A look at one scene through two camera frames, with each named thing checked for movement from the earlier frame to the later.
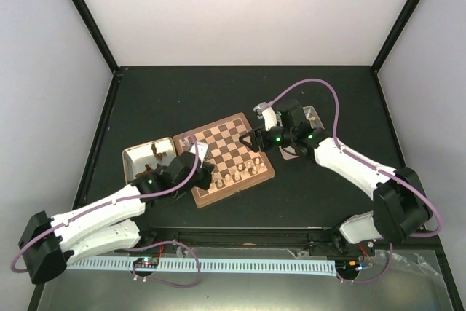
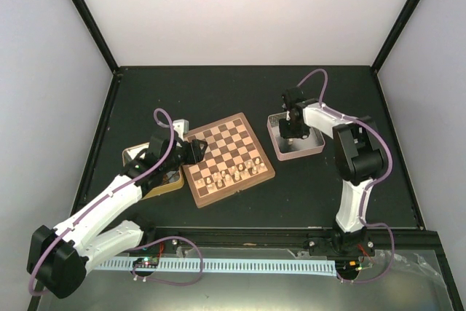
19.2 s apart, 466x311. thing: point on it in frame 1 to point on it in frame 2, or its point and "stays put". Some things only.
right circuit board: x=347 y=265 stays put
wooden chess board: x=237 y=166 stays put
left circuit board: x=145 y=262 stays put
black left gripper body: x=204 y=183 to x=188 y=158
